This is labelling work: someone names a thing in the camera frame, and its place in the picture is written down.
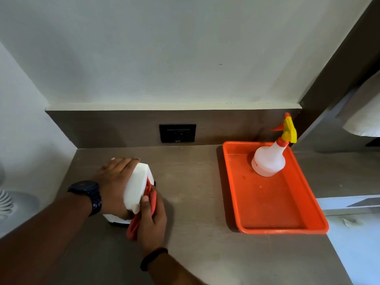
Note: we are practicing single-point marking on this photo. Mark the person's left hand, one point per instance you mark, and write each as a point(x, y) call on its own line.
point(111, 186)

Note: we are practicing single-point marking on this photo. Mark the person's right hand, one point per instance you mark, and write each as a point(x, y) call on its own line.
point(153, 225)

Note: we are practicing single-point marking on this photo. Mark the person's right thumb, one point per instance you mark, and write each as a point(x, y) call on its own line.
point(146, 206)

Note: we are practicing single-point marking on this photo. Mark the person's left fingers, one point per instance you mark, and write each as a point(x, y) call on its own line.
point(126, 164)

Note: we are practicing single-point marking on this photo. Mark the orange cleaning cloth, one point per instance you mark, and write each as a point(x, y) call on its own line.
point(139, 219)

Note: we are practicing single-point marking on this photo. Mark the white appliance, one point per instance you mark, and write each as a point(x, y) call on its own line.
point(136, 186)

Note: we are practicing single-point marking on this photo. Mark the person's right forearm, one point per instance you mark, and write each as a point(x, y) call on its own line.
point(175, 271)

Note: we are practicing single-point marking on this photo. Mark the person's left forearm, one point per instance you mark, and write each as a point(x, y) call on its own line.
point(44, 237)

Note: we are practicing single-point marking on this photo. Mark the black wristwatch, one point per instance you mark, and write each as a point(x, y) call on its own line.
point(88, 194)

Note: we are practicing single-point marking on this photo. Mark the black wristband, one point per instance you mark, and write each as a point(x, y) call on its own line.
point(151, 258)

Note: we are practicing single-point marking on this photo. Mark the white fan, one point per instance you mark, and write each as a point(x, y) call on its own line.
point(9, 201)

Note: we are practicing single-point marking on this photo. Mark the orange plastic tray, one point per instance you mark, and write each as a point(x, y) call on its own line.
point(271, 192)

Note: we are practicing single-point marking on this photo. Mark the white spray bottle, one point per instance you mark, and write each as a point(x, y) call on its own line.
point(271, 154)

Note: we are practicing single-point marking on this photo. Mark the white bed sheet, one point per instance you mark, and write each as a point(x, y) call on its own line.
point(353, 234)

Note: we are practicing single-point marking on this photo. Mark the black wall socket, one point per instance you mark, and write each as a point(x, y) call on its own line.
point(177, 133)

